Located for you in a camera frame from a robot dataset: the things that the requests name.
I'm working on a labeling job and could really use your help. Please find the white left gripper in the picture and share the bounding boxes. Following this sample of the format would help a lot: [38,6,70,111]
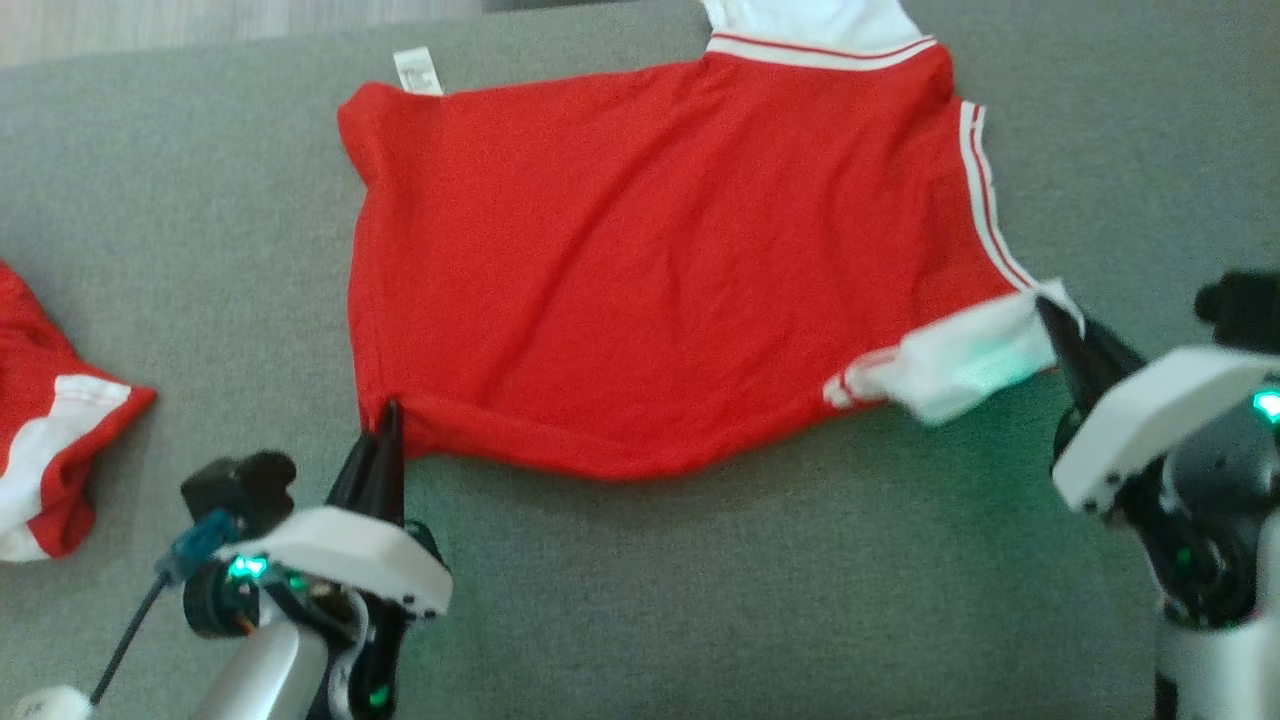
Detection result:
[182,399,453,720]

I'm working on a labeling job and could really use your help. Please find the grey fabric sofa seat cushion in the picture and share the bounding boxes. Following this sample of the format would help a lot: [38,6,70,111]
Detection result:
[0,0,1280,720]

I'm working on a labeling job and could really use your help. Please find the red white striped jersey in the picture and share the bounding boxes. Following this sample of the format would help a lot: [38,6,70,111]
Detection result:
[337,0,1086,483]

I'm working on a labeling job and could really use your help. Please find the black left cable teal plug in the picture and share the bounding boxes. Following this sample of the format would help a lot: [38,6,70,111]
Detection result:
[15,508,243,720]

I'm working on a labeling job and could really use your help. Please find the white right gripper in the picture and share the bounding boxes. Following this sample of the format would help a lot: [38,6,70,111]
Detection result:
[1036,299,1280,631]

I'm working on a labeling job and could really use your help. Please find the red white shorts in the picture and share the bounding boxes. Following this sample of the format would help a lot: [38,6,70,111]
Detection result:
[0,260,158,563]

